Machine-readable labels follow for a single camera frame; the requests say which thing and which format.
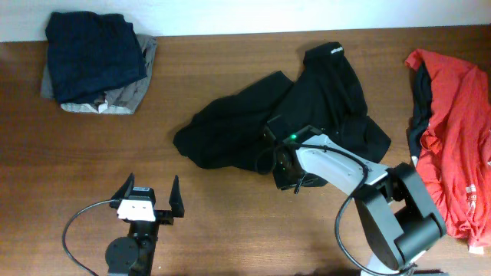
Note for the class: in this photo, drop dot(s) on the folded grey garment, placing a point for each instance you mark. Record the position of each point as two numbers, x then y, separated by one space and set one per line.
122 100

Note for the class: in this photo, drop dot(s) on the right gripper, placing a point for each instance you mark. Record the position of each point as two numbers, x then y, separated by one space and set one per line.
284 182

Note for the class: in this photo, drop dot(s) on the black polo shirt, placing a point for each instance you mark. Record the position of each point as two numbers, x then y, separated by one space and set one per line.
327 96

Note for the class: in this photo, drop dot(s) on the red t-shirt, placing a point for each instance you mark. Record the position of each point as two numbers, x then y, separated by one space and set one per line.
454 162

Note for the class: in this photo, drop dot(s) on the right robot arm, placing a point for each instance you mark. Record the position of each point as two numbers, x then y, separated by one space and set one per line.
399 219

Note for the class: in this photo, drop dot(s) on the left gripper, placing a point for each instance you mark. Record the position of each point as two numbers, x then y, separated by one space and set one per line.
166 217

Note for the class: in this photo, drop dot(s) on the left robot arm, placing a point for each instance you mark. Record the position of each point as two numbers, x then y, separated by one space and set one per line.
133 253

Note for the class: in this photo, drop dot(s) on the folded navy blue garment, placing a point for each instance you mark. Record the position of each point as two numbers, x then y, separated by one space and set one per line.
89 54

